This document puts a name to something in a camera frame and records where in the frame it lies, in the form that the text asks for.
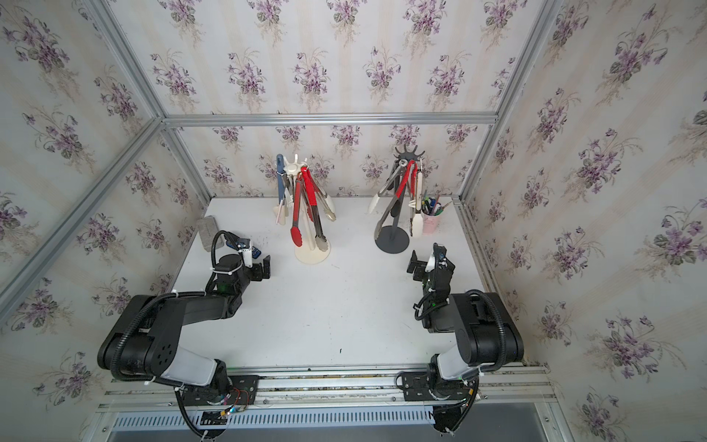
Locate grey stone block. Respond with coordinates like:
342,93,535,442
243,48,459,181
196,215,219,252

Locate red handled tongs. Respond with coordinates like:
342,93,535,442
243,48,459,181
368,159,417,241
300,166,330,252

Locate black steel tongs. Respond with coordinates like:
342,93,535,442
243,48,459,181
382,159,412,221

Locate steel cream-tipped tongs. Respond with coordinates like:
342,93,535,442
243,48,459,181
313,179,336,222
410,165,425,238

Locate white utensil rack stand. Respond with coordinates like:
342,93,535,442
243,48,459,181
283,155,331,265

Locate pink pen cup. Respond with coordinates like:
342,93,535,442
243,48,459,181
422,197,453,235

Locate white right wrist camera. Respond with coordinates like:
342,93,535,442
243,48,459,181
425,252,437,274

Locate dark grey utensil rack stand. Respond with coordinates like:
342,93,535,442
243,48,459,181
374,147,425,254

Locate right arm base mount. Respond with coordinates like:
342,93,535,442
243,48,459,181
394,368,480,435

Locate blue handled cream tongs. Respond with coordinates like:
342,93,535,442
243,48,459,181
275,154,288,225

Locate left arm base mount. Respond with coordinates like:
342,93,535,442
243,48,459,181
174,375,261,441

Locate red handled tongs front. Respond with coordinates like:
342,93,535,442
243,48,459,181
368,159,417,241

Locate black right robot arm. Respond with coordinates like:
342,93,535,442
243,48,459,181
407,243,525,381

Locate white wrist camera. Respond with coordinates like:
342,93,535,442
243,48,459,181
425,252,437,274
238,242,253,268

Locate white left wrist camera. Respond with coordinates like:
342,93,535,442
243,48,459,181
238,242,253,268

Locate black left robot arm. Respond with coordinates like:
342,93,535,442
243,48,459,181
97,230,271,395

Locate red steel tongs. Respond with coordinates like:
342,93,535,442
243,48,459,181
290,172,304,248

